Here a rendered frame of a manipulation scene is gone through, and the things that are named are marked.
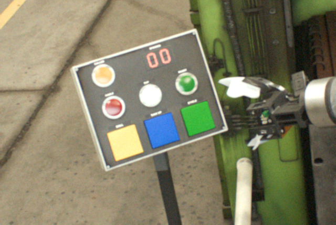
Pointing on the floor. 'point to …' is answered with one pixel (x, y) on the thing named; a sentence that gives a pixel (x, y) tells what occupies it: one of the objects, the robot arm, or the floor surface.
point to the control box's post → (167, 188)
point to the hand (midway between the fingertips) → (234, 111)
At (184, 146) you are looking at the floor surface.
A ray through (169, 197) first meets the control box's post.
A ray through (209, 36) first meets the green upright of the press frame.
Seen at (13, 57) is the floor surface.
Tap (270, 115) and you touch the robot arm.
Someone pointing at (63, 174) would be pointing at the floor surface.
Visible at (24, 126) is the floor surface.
